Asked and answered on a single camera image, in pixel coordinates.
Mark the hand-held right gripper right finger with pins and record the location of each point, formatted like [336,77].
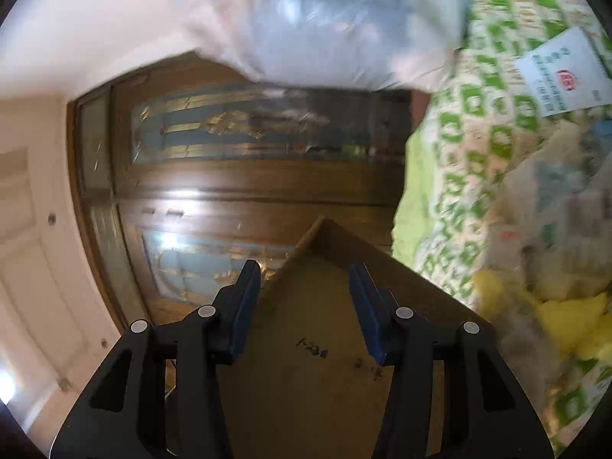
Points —
[369,318]

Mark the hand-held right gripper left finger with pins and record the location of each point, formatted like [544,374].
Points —
[244,313]

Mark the brown cardboard box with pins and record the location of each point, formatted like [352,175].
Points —
[306,325]

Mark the yellow cloth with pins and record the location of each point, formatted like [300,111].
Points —
[564,318]

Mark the dark wooden glass-door cabinet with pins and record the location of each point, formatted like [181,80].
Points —
[267,186]

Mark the green white printed blanket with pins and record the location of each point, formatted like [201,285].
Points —
[459,162]

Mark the clear bag of packets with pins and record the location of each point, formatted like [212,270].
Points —
[550,210]

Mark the white panel door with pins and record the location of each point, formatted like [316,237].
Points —
[33,267]

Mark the large translucent plastic bag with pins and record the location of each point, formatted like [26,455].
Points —
[334,24]

